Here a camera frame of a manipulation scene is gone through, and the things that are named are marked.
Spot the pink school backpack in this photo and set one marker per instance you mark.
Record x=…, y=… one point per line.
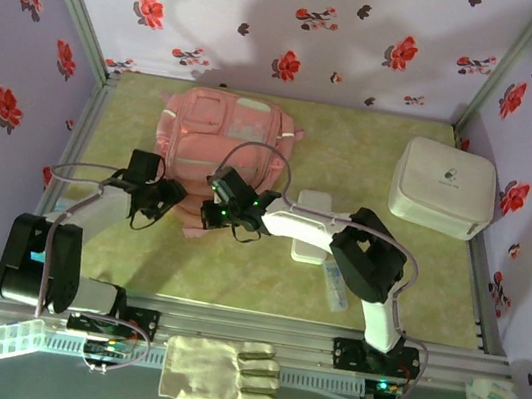
x=196, y=128

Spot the white rectangular pencil case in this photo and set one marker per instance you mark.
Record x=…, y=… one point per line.
x=314, y=199

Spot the clear plastic tube case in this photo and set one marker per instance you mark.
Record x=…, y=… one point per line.
x=337, y=297

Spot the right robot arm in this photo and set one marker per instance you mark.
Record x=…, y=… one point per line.
x=368, y=256

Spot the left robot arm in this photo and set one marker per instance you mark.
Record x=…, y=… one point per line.
x=33, y=264

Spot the teal packet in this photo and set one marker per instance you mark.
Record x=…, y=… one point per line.
x=38, y=258

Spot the beige cloth glove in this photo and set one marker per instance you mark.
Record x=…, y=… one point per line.
x=203, y=372

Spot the small controller circuit board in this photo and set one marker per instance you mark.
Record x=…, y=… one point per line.
x=385, y=388
x=108, y=348

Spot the white storage box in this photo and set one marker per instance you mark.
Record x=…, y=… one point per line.
x=445, y=187

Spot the clear plastic organizer box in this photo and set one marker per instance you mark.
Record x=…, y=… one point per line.
x=11, y=339

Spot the white tape packet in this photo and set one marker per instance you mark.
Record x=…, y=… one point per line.
x=493, y=395

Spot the aluminium table side rail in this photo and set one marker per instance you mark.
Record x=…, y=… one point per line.
x=87, y=120
x=484, y=295

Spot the long aluminium cross rail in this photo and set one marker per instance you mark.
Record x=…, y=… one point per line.
x=245, y=330

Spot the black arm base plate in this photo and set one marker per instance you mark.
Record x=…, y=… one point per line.
x=348, y=354
x=145, y=322

